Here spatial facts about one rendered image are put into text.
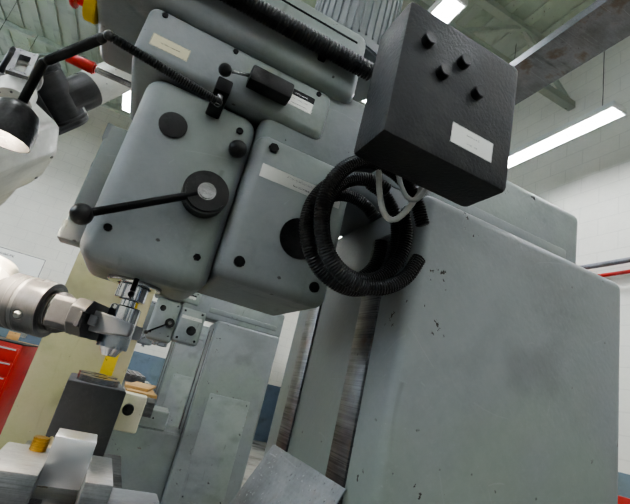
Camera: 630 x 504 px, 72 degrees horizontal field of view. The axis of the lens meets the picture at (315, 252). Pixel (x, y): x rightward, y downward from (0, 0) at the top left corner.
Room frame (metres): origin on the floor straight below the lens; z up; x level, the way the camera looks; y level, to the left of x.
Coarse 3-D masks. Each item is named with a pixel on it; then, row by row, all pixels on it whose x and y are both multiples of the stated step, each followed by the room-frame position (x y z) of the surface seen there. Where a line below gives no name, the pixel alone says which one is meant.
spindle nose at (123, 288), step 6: (120, 282) 0.69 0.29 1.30; (126, 282) 0.69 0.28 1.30; (120, 288) 0.69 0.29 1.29; (126, 288) 0.69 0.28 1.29; (138, 288) 0.69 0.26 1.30; (144, 288) 0.70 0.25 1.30; (120, 294) 0.69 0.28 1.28; (126, 294) 0.69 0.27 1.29; (138, 294) 0.69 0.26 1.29; (144, 294) 0.70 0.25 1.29; (138, 300) 0.70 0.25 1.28; (144, 300) 0.71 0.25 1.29
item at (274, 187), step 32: (256, 160) 0.64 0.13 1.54; (288, 160) 0.65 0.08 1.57; (256, 192) 0.64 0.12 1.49; (288, 192) 0.66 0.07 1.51; (256, 224) 0.65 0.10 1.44; (288, 224) 0.66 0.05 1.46; (224, 256) 0.64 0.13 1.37; (256, 256) 0.65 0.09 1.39; (288, 256) 0.67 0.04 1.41; (224, 288) 0.73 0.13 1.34; (256, 288) 0.67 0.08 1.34; (288, 288) 0.67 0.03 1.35; (320, 288) 0.69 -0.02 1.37
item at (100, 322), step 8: (96, 312) 0.68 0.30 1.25; (88, 320) 0.67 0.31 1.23; (96, 320) 0.67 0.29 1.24; (104, 320) 0.68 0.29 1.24; (112, 320) 0.68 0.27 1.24; (120, 320) 0.68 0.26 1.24; (88, 328) 0.68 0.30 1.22; (96, 328) 0.68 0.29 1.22; (104, 328) 0.68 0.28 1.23; (112, 328) 0.68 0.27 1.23; (120, 328) 0.68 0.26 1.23; (128, 328) 0.68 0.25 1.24; (128, 336) 0.68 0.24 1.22
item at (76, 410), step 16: (80, 384) 0.98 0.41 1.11; (96, 384) 1.01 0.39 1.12; (112, 384) 1.03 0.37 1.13; (64, 400) 0.98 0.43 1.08; (80, 400) 0.99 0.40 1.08; (96, 400) 1.00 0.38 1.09; (112, 400) 1.01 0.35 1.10; (64, 416) 0.98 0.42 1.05; (80, 416) 0.99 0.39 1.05; (96, 416) 1.01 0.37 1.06; (112, 416) 1.02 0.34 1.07; (48, 432) 0.98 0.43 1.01; (96, 432) 1.01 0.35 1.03; (96, 448) 1.01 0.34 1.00
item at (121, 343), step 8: (112, 312) 0.69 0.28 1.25; (120, 312) 0.69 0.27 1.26; (128, 320) 0.69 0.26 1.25; (136, 320) 0.71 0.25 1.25; (104, 336) 0.69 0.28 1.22; (112, 336) 0.69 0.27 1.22; (120, 336) 0.69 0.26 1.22; (96, 344) 0.70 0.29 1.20; (104, 344) 0.69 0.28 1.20; (112, 344) 0.69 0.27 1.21; (120, 344) 0.69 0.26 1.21; (128, 344) 0.71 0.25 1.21
